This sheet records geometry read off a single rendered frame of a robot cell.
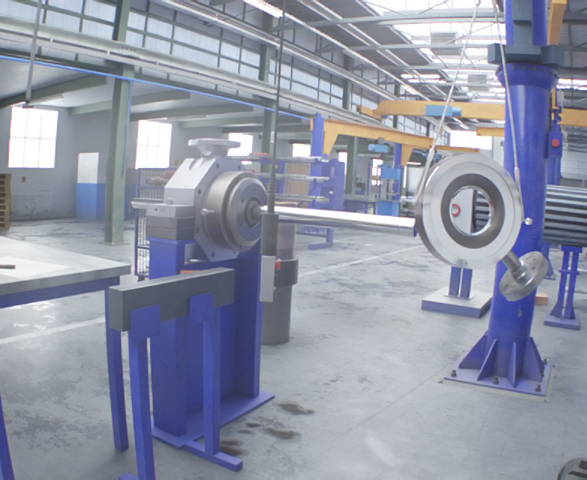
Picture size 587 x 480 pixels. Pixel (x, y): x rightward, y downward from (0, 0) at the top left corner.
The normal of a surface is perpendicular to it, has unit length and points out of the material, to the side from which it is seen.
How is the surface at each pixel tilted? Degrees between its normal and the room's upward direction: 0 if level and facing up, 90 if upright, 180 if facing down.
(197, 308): 90
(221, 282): 90
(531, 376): 90
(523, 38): 90
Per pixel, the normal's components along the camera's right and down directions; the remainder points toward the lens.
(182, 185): -0.31, -0.64
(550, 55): -0.91, 0.00
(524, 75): -0.41, 0.69
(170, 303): 0.86, 0.11
